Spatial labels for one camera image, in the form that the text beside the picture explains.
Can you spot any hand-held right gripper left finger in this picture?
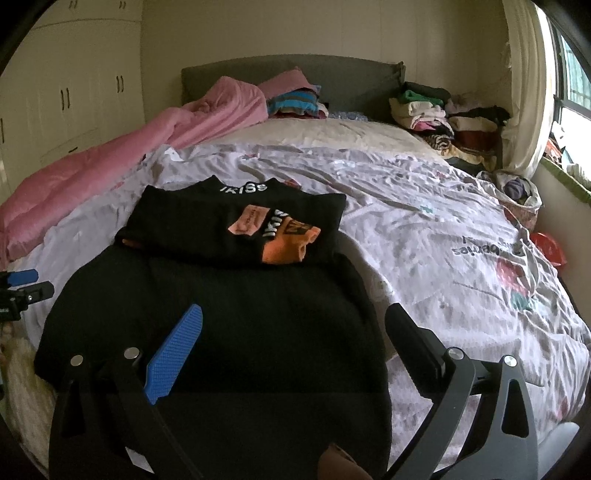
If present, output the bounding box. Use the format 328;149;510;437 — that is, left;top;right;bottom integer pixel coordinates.
48;303;206;480

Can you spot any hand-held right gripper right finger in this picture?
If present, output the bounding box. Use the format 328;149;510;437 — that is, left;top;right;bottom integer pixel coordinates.
379;302;540;480

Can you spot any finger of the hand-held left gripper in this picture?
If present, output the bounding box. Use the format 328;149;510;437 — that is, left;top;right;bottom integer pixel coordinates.
16;280;55;304
0;269;39;287

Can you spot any black sweater with orange cuffs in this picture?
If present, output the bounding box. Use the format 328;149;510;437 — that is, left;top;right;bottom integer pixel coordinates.
34;175;394;480

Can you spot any plastic bag of clothes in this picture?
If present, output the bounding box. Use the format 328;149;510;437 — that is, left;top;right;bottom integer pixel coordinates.
477;169;543;219

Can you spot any pile of folded clothes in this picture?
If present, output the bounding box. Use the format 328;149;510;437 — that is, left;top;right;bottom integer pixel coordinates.
389;82;512;172

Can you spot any blue folded clothes pile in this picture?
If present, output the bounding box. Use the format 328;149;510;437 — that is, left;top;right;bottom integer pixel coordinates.
266;85;330;120

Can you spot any beige fluffy blanket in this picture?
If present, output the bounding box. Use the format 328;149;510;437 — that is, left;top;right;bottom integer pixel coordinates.
0;335;57;464

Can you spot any pink quilt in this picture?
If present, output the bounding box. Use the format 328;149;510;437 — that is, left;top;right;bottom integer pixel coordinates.
0;68;320;267

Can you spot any white printed bed sheet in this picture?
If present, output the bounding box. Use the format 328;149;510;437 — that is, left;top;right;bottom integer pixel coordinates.
0;138;591;476

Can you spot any brown cloth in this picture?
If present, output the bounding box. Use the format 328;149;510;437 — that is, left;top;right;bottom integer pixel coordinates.
318;442;366;480

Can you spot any red plastic basin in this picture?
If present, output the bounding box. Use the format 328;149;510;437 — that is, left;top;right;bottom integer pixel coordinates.
529;232;568;269

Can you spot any cream wardrobe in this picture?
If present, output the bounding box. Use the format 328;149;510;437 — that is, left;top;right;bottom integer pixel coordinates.
0;0;145;197

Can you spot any green window sill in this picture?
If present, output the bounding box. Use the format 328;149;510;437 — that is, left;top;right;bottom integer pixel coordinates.
539;154;591;206

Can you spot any cream fitted sheet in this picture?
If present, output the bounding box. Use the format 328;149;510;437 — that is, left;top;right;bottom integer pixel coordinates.
203;116;446;160

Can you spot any grey bed headboard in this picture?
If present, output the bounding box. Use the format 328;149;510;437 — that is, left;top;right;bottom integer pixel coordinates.
181;54;407;121

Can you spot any cream curtain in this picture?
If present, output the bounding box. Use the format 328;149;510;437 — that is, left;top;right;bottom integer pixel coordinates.
501;0;563;175

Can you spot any window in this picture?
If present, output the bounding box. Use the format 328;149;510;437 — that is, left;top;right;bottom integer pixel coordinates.
549;14;591;127

